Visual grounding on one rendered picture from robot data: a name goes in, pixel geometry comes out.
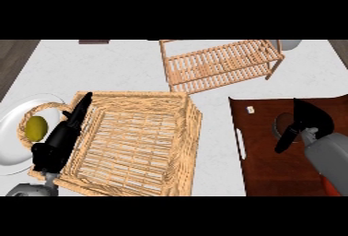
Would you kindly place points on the white plate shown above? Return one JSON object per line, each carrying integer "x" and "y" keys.
{"x": 11, "y": 138}

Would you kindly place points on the wooden tiered shelf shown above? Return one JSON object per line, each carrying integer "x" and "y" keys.
{"x": 222, "y": 64}

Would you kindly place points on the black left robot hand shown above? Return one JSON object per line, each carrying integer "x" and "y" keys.
{"x": 58, "y": 144}

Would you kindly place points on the pale grey round object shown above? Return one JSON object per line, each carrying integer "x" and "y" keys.
{"x": 290, "y": 44}

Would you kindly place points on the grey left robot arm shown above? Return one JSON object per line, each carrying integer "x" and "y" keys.
{"x": 36, "y": 187}

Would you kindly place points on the dark brown wooden tray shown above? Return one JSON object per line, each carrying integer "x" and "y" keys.
{"x": 281, "y": 166}

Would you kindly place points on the large wicker basket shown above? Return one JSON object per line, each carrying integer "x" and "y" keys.
{"x": 132, "y": 143}

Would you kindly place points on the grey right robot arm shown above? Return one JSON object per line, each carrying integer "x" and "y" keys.
{"x": 325, "y": 161}

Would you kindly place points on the dark brown flat object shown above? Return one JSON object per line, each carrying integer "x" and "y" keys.
{"x": 94, "y": 41}

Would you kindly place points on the small white tag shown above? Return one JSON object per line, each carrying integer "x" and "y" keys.
{"x": 250, "y": 109}

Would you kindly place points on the yellow-green fruit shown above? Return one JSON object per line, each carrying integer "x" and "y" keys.
{"x": 36, "y": 128}

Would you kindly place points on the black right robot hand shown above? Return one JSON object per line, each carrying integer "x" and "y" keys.
{"x": 313, "y": 118}

